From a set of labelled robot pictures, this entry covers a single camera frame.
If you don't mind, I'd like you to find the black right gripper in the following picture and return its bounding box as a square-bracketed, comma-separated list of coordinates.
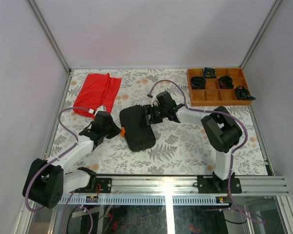
[140, 105, 167, 128]

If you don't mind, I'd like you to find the black plastic tool case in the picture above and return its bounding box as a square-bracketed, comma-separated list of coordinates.
[119, 105, 156, 152]

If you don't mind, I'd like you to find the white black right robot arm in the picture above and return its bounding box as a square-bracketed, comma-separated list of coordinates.
[142, 91, 242, 192]

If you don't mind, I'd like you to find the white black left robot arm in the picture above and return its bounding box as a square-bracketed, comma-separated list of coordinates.
[22, 111, 121, 212]

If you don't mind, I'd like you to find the red folded cloth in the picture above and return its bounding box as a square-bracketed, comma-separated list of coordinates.
[73, 73, 122, 118]

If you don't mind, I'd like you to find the orange compartment tray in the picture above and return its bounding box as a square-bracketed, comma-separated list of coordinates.
[187, 68, 252, 106]

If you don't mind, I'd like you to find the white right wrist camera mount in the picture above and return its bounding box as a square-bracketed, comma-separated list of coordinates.
[151, 97, 160, 107]

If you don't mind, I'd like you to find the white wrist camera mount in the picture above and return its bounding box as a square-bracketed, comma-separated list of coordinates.
[88, 105, 106, 115]
[151, 97, 160, 107]

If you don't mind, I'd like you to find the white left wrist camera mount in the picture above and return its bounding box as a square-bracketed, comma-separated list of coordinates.
[88, 105, 106, 115]

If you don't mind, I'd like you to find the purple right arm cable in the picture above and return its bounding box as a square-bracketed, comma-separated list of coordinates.
[147, 79, 249, 176]

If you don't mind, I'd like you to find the black strap bundle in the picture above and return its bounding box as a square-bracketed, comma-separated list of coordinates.
[217, 75, 233, 90]
[190, 76, 207, 90]
[233, 86, 256, 102]
[202, 67, 216, 79]

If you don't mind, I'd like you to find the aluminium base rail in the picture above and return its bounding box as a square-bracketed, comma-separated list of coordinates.
[26, 175, 290, 205]

